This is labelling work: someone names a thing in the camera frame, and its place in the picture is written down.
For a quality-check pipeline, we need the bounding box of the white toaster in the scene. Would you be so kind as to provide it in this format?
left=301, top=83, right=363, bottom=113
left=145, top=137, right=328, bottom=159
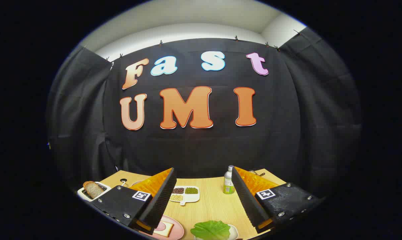
left=77, top=182, right=111, bottom=202

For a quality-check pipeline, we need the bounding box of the white square plate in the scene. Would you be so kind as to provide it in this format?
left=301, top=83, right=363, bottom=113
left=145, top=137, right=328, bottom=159
left=194, top=224, right=239, bottom=240

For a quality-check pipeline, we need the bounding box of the square white bread slice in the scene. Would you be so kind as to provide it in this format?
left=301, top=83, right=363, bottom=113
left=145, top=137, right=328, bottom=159
left=155, top=222, right=174, bottom=238

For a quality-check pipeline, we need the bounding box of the silver bottle with green label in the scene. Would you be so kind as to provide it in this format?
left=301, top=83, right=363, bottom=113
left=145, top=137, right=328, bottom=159
left=223, top=165, right=235, bottom=195

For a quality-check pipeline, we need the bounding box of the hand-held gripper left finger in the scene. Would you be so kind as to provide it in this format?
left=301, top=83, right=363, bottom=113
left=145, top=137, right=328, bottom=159
left=91, top=168, right=177, bottom=235

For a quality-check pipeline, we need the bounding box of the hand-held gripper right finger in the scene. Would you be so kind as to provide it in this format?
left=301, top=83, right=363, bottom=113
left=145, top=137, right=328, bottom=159
left=231, top=166, right=322, bottom=234

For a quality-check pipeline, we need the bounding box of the white divided dish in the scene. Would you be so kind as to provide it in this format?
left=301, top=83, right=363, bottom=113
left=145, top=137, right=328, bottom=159
left=169, top=186, right=200, bottom=206

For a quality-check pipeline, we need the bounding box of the green lettuce leaf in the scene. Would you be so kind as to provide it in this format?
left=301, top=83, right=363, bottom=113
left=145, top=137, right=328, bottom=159
left=190, top=220, right=231, bottom=240

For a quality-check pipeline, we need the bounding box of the pink round plate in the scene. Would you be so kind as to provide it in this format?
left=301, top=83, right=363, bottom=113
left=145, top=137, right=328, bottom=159
left=148, top=215, right=185, bottom=240

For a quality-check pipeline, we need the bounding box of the brown toasted bread slice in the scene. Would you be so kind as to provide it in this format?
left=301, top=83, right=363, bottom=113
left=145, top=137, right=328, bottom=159
left=83, top=181, right=106, bottom=199

